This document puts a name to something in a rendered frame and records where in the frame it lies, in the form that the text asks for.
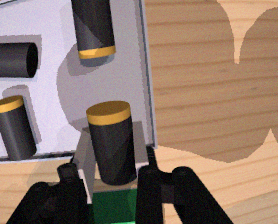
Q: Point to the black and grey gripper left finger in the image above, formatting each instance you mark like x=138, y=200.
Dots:
x=74, y=189

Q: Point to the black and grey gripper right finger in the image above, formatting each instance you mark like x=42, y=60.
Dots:
x=200, y=206

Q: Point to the black battery with yellow band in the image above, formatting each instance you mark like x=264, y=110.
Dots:
x=111, y=129
x=15, y=129
x=93, y=28
x=18, y=60

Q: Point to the green open-top box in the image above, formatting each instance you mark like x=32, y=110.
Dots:
x=113, y=206

